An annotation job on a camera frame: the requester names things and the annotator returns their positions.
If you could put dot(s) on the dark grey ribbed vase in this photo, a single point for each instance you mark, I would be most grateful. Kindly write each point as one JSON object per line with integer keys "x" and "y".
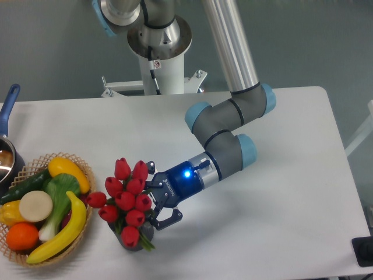
{"x": 146, "y": 234}

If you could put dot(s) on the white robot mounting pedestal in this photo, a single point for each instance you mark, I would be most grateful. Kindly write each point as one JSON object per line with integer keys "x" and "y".
{"x": 159, "y": 77}

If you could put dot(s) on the red fruit in basket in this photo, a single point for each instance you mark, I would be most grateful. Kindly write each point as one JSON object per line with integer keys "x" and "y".
{"x": 67, "y": 217}

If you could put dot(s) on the green cucumber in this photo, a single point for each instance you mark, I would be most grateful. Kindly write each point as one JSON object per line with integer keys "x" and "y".
{"x": 32, "y": 183}

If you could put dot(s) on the yellow squash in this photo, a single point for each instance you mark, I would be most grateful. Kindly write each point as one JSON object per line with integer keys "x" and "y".
{"x": 61, "y": 165}

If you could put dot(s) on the beige round radish slice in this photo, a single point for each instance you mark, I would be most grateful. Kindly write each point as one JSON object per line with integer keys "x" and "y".
{"x": 35, "y": 206}

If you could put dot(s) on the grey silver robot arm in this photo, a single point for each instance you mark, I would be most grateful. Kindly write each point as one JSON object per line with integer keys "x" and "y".
{"x": 160, "y": 39}

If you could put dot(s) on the blue handled steel pot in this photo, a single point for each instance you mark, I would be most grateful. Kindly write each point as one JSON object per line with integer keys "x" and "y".
{"x": 11, "y": 162}

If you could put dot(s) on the green white bok choy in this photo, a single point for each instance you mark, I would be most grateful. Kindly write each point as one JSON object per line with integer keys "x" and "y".
{"x": 56, "y": 189}

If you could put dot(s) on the white frame at right edge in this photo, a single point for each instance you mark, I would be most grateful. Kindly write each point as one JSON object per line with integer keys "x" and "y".
{"x": 361, "y": 133}

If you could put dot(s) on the black device at table edge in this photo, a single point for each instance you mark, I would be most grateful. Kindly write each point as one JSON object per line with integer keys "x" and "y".
{"x": 363, "y": 250}

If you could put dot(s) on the yellow banana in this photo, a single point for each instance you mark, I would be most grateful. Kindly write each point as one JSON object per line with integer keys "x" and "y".
{"x": 65, "y": 237}

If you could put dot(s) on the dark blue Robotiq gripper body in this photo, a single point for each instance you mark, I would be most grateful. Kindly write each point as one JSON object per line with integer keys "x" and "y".
{"x": 173, "y": 186}

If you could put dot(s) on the yellow bell pepper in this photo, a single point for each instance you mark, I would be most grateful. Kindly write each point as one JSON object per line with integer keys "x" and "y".
{"x": 10, "y": 214}

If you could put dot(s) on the red tulip bouquet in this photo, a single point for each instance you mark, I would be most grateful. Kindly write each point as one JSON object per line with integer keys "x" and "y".
{"x": 126, "y": 202}

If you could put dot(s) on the woven wicker basket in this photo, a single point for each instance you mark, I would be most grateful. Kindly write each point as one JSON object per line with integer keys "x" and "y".
{"x": 32, "y": 168}

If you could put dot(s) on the orange fruit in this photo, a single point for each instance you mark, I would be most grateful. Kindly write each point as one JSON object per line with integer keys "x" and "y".
{"x": 22, "y": 236}

